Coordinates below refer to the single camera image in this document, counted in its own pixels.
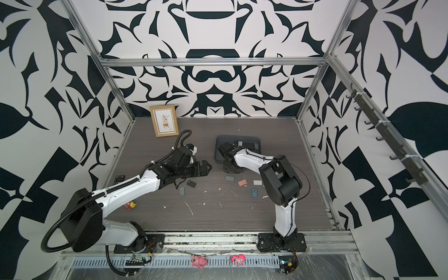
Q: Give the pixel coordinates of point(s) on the dark grey storage box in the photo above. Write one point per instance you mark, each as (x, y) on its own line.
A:
(233, 141)

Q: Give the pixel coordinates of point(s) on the pink eraser centre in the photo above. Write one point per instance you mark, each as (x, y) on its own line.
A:
(242, 183)

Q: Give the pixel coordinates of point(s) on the blue eraser centre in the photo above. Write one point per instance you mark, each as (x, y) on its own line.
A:
(254, 192)

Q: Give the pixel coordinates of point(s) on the wall hook rail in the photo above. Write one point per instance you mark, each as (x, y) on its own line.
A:
(390, 135)

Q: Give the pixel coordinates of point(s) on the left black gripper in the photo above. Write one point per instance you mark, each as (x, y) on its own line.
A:
(205, 171)

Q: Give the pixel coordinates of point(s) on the black remote control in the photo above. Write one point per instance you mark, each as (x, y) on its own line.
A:
(119, 179)

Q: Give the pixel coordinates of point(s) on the pink pig toy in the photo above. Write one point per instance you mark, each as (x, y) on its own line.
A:
(198, 261)

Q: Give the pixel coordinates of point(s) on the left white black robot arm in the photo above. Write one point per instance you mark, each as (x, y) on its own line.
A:
(87, 225)

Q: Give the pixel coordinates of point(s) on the black eraser left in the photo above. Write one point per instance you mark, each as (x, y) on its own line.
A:
(191, 184)

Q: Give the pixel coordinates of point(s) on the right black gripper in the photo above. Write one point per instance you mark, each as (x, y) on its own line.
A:
(227, 170)

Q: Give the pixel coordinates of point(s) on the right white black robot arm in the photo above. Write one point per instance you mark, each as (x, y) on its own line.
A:
(281, 183)

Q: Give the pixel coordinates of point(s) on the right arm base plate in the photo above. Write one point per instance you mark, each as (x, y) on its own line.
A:
(273, 242)

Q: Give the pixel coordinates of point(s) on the small red yellow toy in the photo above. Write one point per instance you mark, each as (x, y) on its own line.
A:
(130, 205)

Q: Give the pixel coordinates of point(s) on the pink clip toy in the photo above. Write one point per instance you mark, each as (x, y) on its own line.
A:
(238, 260)

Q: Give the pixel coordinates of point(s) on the wooden picture frame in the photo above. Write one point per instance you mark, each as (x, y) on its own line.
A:
(164, 120)

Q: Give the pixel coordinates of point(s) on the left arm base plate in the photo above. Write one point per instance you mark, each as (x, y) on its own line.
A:
(152, 243)

